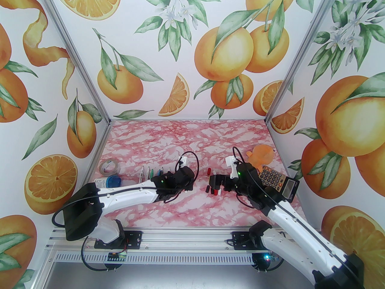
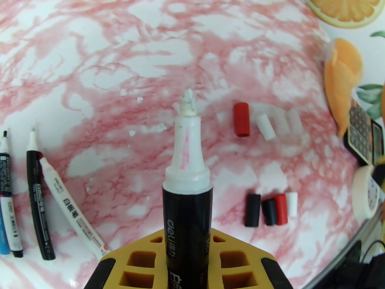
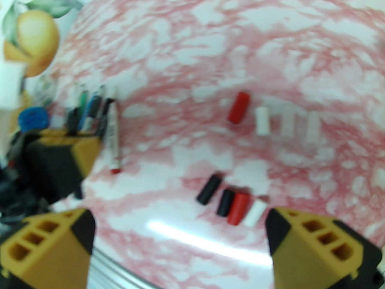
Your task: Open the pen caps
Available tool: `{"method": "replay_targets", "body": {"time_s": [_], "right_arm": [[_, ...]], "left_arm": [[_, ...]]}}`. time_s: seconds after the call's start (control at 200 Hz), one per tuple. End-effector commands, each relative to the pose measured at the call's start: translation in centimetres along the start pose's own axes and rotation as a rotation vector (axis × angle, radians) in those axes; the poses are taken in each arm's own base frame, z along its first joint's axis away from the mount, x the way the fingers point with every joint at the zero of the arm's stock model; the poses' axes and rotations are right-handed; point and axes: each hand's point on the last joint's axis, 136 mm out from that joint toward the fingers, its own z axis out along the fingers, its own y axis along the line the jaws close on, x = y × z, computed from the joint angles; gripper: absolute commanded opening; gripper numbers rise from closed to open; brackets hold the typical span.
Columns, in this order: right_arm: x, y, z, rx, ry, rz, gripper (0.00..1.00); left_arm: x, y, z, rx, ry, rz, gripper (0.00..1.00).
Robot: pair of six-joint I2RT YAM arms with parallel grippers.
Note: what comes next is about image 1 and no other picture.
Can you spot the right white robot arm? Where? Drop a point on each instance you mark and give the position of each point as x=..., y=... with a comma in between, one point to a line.
x=300, y=230

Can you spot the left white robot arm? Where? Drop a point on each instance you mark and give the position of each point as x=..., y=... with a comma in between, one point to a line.
x=129, y=196

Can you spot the orange plush toy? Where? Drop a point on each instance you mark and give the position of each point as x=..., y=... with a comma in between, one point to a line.
x=261, y=156

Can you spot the black calculator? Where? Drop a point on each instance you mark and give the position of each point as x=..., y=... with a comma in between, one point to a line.
x=276, y=178

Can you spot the grey tape roll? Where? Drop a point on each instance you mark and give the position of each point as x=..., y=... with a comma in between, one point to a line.
x=118, y=168

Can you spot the white bottle blue cap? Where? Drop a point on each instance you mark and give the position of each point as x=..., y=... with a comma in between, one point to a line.
x=102, y=184

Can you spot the small circuit board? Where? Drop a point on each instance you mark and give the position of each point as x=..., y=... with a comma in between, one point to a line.
x=117, y=256
x=267, y=257

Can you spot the grey metal panel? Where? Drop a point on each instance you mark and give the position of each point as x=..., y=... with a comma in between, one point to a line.
x=180, y=277

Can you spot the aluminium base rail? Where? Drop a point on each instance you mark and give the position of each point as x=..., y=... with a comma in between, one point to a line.
x=186, y=239

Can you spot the aluminium frame post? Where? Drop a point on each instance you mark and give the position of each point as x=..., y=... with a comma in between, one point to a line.
x=303, y=50
x=75, y=50

